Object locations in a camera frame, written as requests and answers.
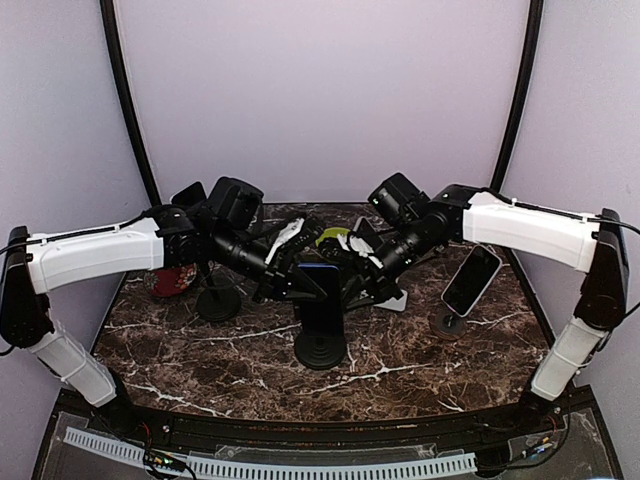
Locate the red floral plate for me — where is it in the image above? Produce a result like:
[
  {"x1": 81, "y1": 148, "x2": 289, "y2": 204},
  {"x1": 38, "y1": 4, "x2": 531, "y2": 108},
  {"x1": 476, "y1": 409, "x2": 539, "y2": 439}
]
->
[{"x1": 143, "y1": 264, "x2": 197, "y2": 298}]

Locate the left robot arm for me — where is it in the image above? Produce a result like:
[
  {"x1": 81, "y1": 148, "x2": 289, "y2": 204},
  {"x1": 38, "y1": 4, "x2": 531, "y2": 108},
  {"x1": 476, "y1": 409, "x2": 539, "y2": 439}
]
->
[{"x1": 1, "y1": 176, "x2": 326, "y2": 436}]

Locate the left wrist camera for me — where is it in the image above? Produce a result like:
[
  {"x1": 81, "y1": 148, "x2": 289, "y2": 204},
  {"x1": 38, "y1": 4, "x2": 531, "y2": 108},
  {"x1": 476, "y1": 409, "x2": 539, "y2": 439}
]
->
[{"x1": 265, "y1": 216, "x2": 325, "y2": 265}]

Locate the white folding phone stand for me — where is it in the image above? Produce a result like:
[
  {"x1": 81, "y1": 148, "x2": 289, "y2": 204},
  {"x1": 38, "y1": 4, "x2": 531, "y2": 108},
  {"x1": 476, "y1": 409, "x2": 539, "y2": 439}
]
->
[{"x1": 375, "y1": 289, "x2": 408, "y2": 312}]

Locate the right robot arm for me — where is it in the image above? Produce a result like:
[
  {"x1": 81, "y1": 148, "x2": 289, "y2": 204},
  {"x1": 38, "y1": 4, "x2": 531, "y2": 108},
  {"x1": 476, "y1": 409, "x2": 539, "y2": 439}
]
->
[{"x1": 338, "y1": 173, "x2": 631, "y2": 434}]

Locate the black phone grey edge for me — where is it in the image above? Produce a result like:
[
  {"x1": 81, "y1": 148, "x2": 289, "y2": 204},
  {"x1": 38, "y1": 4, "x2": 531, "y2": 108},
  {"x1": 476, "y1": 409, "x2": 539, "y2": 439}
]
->
[{"x1": 170, "y1": 181, "x2": 207, "y2": 209}]

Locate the white slotted cable duct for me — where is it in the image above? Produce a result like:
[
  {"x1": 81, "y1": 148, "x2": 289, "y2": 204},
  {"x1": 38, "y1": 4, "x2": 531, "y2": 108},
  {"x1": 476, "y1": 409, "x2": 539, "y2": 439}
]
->
[{"x1": 63, "y1": 427, "x2": 477, "y2": 479}]

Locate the black front rail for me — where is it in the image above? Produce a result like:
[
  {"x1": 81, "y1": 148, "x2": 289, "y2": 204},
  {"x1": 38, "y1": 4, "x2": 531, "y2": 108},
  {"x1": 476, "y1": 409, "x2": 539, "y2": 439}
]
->
[{"x1": 29, "y1": 387, "x2": 626, "y2": 480}]

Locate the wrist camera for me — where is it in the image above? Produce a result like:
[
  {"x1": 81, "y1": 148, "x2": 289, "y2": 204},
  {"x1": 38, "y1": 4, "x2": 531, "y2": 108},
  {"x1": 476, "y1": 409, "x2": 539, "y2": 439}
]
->
[
  {"x1": 265, "y1": 216, "x2": 325, "y2": 265},
  {"x1": 317, "y1": 233, "x2": 383, "y2": 269}
]

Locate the black phone blue case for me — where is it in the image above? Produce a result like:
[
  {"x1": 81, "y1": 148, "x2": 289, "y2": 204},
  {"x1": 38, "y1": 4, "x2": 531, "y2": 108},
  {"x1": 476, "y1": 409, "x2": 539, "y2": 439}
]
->
[{"x1": 294, "y1": 263, "x2": 344, "y2": 337}]

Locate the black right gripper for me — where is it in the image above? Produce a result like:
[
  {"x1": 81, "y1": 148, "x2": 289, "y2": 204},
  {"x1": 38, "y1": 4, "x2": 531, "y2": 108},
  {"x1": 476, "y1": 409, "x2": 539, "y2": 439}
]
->
[{"x1": 334, "y1": 219, "x2": 441, "y2": 314}]

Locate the green bowl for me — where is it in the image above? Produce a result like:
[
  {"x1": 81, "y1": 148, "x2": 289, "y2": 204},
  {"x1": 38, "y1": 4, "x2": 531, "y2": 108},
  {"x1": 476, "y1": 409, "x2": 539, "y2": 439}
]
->
[{"x1": 315, "y1": 227, "x2": 350, "y2": 246}]

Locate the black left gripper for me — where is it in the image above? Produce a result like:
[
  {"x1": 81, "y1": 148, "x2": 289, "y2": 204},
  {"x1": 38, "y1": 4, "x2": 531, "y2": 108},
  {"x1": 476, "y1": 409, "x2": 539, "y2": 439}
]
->
[{"x1": 211, "y1": 222, "x2": 327, "y2": 301}]

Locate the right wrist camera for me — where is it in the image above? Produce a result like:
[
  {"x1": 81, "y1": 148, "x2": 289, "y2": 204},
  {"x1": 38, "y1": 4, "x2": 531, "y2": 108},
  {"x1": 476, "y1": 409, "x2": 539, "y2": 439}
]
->
[{"x1": 317, "y1": 233, "x2": 383, "y2": 269}]

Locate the grey wood-base phone stand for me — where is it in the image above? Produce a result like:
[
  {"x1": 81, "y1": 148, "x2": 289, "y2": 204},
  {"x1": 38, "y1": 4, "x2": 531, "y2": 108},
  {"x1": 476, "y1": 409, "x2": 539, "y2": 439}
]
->
[{"x1": 430, "y1": 310, "x2": 466, "y2": 341}]

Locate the black pole stand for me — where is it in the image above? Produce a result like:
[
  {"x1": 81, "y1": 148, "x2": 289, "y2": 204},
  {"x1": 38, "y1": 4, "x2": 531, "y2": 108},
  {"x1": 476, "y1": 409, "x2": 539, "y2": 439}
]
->
[
  {"x1": 196, "y1": 260, "x2": 241, "y2": 324},
  {"x1": 294, "y1": 332, "x2": 347, "y2": 371}
]

